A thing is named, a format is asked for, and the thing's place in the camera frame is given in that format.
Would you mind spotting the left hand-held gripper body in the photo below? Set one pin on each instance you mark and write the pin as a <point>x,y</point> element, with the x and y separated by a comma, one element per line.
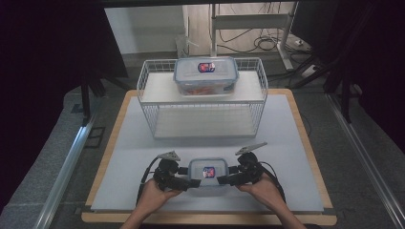
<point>167,170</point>

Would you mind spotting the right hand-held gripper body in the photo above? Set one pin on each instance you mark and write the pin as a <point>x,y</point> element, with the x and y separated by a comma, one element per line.
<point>250,168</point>

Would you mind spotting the small clear food container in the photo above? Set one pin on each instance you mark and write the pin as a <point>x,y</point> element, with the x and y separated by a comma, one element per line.
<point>208,165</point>

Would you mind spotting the large clear food container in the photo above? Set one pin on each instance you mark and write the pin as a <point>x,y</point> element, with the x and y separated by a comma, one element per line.
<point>206,74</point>

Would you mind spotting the person's right hand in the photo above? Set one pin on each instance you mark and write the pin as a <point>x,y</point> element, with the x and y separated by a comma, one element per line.
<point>262,192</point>

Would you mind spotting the person's left hand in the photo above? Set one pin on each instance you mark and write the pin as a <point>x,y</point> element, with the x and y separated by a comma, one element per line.
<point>156,195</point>

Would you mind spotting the white table mat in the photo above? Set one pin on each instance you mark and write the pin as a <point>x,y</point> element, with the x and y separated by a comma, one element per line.
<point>133,140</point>

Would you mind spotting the black tripod stand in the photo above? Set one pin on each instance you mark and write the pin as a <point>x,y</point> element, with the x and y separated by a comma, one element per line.
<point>337,76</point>
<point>89,92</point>

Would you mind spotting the white power strip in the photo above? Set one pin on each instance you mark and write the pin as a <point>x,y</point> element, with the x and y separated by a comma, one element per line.
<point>309,71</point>

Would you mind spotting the dark curtain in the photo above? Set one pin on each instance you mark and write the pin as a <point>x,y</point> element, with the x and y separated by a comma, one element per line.
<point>38,79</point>
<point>375,63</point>

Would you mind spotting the aluminium rail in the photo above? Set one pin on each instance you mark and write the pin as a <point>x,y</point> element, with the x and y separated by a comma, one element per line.
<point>366,152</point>
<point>63,171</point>

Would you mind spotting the white metal stand frame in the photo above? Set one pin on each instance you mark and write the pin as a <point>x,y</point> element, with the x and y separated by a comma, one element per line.
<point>248,21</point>

